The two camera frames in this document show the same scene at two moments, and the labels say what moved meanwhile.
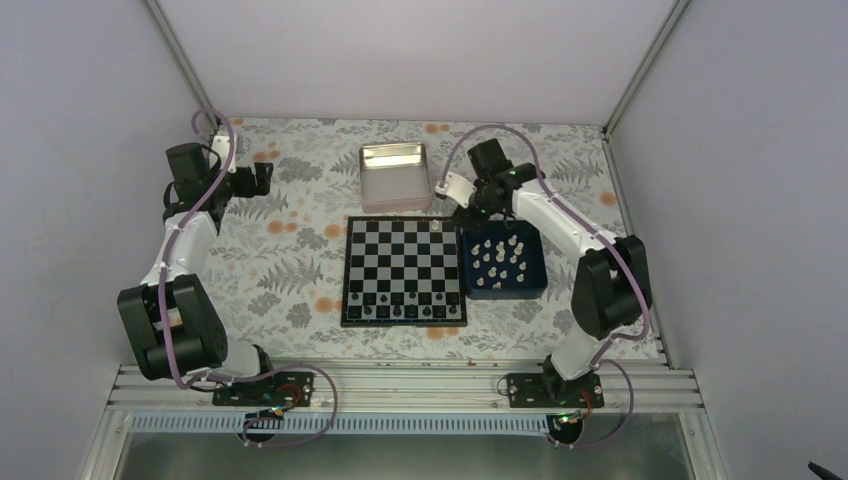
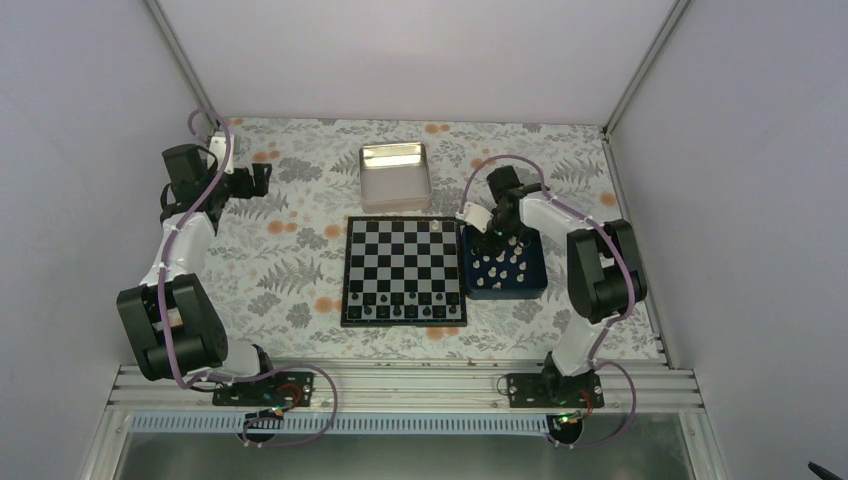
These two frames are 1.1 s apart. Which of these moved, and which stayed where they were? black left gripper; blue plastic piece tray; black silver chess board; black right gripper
Moved: black right gripper
Stayed: blue plastic piece tray; black silver chess board; black left gripper
